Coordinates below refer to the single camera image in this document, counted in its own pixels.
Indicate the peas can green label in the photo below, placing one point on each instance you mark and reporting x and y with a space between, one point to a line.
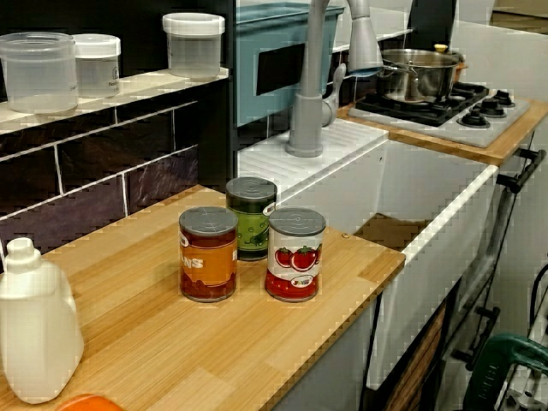
248 210

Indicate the tomato can red white label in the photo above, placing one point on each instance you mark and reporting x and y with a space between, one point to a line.
295 265

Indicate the beans can orange brown label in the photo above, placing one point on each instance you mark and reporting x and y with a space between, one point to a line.
207 261

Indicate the black upright panel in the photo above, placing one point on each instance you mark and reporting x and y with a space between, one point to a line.
218 128

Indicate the blue plastic bin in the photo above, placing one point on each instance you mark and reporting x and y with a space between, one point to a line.
274 107

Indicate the grey toy kitchen faucet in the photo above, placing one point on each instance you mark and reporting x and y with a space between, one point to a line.
310 85

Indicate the white toy sink unit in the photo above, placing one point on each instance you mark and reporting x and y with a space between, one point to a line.
428 180

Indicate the white container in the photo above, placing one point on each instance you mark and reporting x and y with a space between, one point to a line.
194 47

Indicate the silver metal pot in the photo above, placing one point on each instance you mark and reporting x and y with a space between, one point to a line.
421 77

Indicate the white-lidded jar with label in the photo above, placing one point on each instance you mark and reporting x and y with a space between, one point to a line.
98 68

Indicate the grey toy stove black burners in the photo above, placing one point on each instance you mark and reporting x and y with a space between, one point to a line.
484 128

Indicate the white plastic detergent bottle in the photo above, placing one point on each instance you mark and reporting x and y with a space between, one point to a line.
38 334

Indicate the large clear plastic jar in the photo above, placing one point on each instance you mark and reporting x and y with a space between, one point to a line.
38 73

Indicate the green clamp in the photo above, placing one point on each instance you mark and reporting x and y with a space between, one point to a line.
492 368

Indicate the toy salmon sushi piece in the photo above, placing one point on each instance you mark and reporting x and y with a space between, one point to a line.
85 403

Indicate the white wall shelf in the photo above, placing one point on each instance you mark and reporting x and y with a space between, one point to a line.
141 85

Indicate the silver metal frame rail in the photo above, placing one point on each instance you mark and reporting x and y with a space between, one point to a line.
528 387

